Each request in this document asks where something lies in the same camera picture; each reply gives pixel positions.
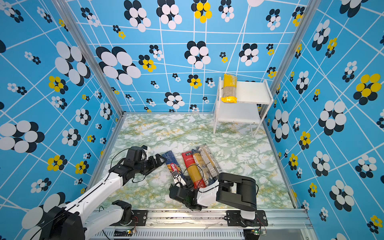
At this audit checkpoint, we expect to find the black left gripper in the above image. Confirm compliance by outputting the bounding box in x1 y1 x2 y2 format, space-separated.
134 153 167 176

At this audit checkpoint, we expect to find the blue Barilla spaghetti bag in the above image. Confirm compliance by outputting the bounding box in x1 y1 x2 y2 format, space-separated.
162 151 191 187

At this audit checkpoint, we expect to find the yellow spaghetti bag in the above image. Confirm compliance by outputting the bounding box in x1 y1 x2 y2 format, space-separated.
222 74 238 104

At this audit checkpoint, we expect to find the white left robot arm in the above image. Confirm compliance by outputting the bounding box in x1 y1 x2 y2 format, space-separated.
31 154 166 240

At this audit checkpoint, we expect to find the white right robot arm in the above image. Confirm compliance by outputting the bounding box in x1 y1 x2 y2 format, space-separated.
169 173 259 221

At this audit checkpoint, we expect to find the white two-tier shelf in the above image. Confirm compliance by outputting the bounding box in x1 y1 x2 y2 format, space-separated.
213 77 274 137

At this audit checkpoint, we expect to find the red spaghetti bag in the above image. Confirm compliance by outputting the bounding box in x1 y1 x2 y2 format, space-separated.
182 151 206 189

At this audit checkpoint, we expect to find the dark blue clear spaghetti bag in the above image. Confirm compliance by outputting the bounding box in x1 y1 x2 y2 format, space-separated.
192 149 215 186

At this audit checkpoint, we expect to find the clear striped spaghetti bag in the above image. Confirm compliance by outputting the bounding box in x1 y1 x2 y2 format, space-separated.
197 144 223 179

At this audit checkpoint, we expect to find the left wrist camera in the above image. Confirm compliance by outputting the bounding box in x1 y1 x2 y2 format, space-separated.
124 145 148 166

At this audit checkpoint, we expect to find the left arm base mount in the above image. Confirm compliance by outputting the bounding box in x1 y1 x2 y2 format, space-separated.
111 210 149 227

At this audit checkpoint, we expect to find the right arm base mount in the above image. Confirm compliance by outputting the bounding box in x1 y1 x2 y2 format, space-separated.
224 210 269 228

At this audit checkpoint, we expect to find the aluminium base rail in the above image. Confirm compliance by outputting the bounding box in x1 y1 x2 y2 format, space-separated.
89 209 317 240

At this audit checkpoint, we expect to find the left aluminium corner post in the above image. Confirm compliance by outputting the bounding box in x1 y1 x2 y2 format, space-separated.
50 0 125 116

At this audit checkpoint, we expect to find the aluminium corner post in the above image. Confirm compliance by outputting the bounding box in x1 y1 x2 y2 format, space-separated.
268 0 323 97
50 0 125 116

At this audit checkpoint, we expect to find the right aluminium corner post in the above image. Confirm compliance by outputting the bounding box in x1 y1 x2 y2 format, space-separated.
268 0 323 97

